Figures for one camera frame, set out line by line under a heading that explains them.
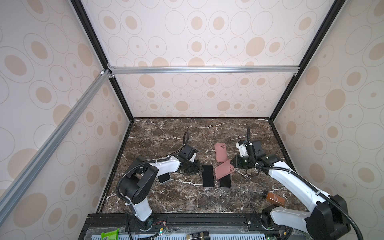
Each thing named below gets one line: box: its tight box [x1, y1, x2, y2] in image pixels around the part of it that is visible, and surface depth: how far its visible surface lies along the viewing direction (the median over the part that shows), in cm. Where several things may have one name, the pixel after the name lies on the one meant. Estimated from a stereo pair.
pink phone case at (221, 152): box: [215, 142, 228, 163], surface depth 102 cm
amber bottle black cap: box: [266, 192, 286, 206], surface depth 79 cm
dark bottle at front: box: [186, 231, 210, 240], surface depth 69 cm
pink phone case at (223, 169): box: [214, 159, 235, 180], surface depth 88 cm
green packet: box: [101, 227, 120, 240], surface depth 71 cm
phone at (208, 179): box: [202, 164, 215, 187], surface depth 89 cm
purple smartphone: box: [219, 174, 232, 188], surface depth 88 cm
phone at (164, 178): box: [157, 172, 172, 184], surface depth 89 cm
